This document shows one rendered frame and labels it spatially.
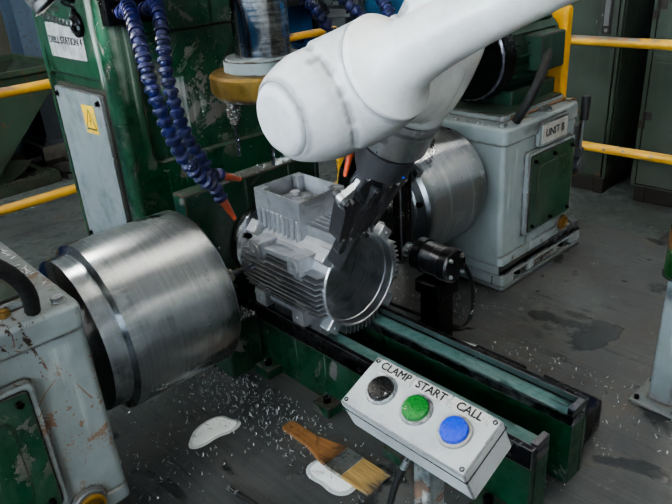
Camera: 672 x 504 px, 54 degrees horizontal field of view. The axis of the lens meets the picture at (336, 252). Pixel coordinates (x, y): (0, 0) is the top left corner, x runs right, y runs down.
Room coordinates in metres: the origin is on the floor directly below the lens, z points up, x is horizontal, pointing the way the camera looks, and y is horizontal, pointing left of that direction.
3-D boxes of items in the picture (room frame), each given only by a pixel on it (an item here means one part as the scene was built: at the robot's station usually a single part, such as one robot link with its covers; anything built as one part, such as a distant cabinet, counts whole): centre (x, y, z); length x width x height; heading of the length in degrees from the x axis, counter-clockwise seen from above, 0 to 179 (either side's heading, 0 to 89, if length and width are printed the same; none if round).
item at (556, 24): (1.46, -0.43, 1.16); 0.33 x 0.26 x 0.42; 132
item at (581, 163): (1.47, -0.55, 1.07); 0.08 x 0.07 x 0.20; 42
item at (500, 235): (1.45, -0.38, 0.99); 0.35 x 0.31 x 0.37; 132
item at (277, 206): (1.05, 0.06, 1.11); 0.12 x 0.11 x 0.07; 41
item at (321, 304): (1.02, 0.03, 1.02); 0.20 x 0.19 x 0.19; 41
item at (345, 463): (0.78, 0.03, 0.80); 0.21 x 0.05 x 0.01; 43
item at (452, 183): (1.28, -0.18, 1.04); 0.41 x 0.25 x 0.25; 132
